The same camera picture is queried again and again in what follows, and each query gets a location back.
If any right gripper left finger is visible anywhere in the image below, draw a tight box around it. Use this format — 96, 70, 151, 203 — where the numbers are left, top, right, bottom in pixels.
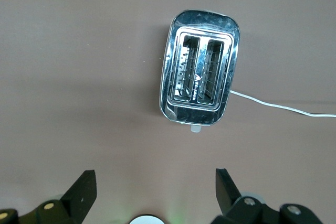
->
0, 169, 98, 224

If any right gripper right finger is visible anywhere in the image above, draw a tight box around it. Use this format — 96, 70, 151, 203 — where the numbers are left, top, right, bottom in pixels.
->
211, 168, 323, 224

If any chrome and cream toaster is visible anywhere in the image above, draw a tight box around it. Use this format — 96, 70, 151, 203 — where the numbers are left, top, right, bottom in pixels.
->
159, 9, 241, 133

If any brown table cover mat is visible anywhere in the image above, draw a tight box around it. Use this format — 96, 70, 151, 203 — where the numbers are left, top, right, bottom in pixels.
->
0, 0, 336, 224

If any white toaster power cable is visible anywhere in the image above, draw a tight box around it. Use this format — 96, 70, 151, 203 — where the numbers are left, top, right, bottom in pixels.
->
229, 89, 336, 118

